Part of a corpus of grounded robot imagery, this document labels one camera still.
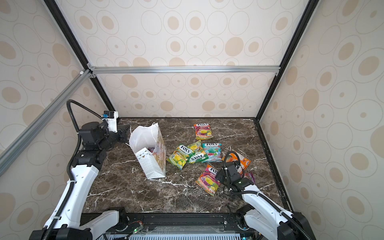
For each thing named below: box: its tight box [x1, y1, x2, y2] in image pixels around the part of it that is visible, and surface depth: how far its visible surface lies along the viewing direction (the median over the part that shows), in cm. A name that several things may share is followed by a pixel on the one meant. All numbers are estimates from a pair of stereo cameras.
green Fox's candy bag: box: [187, 140, 209, 164], surface depth 97 cm
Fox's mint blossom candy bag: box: [201, 143, 223, 163], surface depth 99 cm
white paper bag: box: [129, 122, 167, 180], surface depth 83 cm
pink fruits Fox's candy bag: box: [195, 164, 221, 197], surface depth 86 cm
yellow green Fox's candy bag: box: [166, 145, 192, 170], surface depth 96 cm
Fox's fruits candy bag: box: [193, 123, 214, 140], surface depth 111 cm
